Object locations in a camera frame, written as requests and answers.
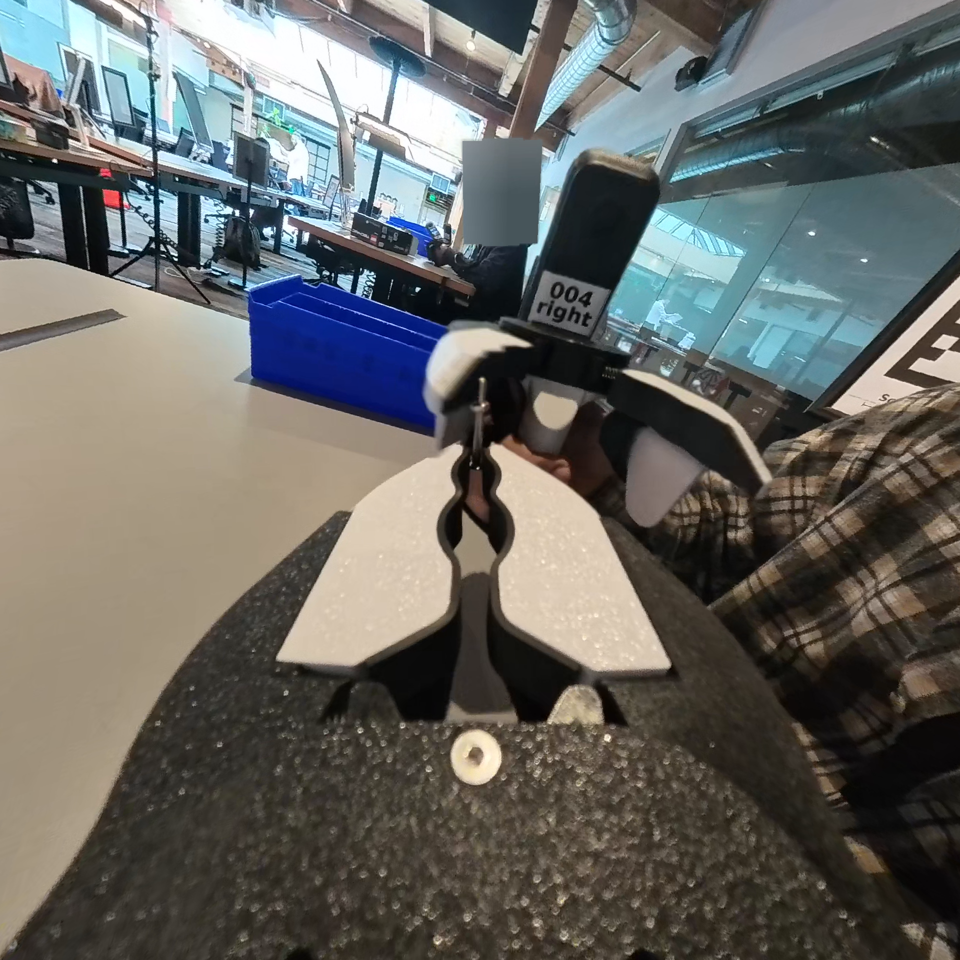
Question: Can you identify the long wooden desk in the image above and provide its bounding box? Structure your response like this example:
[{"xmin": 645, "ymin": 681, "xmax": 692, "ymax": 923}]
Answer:
[{"xmin": 0, "ymin": 101, "xmax": 155, "ymax": 279}]

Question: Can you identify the person's right hand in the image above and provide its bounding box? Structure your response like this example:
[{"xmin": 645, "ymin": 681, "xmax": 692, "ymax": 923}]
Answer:
[{"xmin": 463, "ymin": 405, "xmax": 631, "ymax": 530}]

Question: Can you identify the wooden support post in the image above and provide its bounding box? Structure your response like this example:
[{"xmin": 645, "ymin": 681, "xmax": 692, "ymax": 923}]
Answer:
[{"xmin": 510, "ymin": 0, "xmax": 579, "ymax": 140}]

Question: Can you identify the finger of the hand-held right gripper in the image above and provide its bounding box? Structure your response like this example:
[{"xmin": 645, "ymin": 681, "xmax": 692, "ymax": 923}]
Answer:
[
  {"xmin": 609, "ymin": 369, "xmax": 775, "ymax": 528},
  {"xmin": 422, "ymin": 322, "xmax": 530, "ymax": 455}
]

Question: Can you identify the black equipment box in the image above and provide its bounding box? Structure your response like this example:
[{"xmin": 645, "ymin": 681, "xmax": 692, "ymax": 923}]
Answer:
[{"xmin": 352, "ymin": 212, "xmax": 419, "ymax": 255}]

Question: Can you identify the curved white panel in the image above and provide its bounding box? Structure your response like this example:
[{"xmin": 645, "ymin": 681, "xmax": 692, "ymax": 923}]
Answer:
[{"xmin": 316, "ymin": 60, "xmax": 357, "ymax": 202}]

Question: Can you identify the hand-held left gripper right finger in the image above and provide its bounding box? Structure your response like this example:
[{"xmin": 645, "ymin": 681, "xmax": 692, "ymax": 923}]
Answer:
[{"xmin": 486, "ymin": 448, "xmax": 672, "ymax": 678}]

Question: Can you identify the hanging black screen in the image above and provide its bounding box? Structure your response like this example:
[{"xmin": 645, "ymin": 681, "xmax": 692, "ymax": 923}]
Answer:
[{"xmin": 423, "ymin": 0, "xmax": 539, "ymax": 55}]

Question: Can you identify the wooden office desk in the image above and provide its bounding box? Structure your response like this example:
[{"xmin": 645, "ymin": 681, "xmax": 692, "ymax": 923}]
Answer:
[{"xmin": 287, "ymin": 216, "xmax": 477, "ymax": 303}]

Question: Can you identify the black monitor on pole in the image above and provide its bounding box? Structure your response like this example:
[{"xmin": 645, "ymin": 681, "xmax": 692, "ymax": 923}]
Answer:
[{"xmin": 228, "ymin": 131, "xmax": 273, "ymax": 292}]

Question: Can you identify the blue plastic parts bin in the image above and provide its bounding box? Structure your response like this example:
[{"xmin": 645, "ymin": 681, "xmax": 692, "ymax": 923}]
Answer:
[{"xmin": 247, "ymin": 273, "xmax": 451, "ymax": 432}]

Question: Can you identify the steel bolt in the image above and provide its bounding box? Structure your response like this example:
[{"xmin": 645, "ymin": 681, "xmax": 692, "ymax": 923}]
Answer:
[{"xmin": 469, "ymin": 378, "xmax": 493, "ymax": 470}]

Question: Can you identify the tripod light stand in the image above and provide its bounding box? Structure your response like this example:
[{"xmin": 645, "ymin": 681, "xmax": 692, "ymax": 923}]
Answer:
[{"xmin": 112, "ymin": 0, "xmax": 215, "ymax": 305}]

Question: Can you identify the printed marker board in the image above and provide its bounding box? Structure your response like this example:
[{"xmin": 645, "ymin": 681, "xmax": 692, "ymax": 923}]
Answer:
[{"xmin": 808, "ymin": 247, "xmax": 960, "ymax": 419}]

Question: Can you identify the dark backpack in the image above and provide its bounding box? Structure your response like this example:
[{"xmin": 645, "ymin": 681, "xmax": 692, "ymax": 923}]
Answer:
[{"xmin": 222, "ymin": 216, "xmax": 264, "ymax": 271}]

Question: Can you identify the black floor lamp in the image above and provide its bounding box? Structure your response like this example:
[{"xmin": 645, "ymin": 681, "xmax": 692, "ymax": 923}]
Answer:
[{"xmin": 369, "ymin": 33, "xmax": 429, "ymax": 202}]

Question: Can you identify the tilted black light panel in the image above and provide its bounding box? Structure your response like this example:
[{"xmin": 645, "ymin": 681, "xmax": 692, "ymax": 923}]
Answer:
[{"xmin": 352, "ymin": 112, "xmax": 419, "ymax": 162}]

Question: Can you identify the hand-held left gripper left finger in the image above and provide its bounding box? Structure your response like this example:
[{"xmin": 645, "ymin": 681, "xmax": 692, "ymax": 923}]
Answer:
[{"xmin": 274, "ymin": 442, "xmax": 465, "ymax": 678}]

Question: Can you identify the silver ventilation duct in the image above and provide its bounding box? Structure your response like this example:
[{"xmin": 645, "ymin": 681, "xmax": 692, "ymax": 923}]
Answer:
[{"xmin": 534, "ymin": 0, "xmax": 640, "ymax": 135}]

